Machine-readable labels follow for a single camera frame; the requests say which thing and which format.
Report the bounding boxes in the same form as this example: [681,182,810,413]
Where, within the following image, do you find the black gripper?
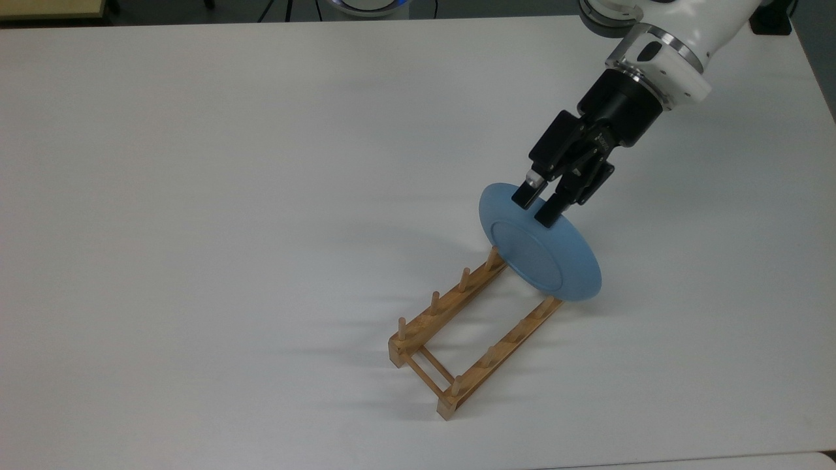
[511,68,664,228]

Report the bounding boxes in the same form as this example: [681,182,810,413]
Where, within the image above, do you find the blue round plate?
[479,183,602,302]

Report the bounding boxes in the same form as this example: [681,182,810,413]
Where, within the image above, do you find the wooden plate rack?
[388,247,564,421]

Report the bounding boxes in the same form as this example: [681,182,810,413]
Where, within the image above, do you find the black stand base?
[750,0,794,35]

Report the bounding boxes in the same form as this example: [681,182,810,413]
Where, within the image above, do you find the black tripod legs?
[258,0,295,22]

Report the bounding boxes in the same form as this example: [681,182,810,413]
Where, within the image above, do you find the tan wooden desk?
[0,0,107,22]

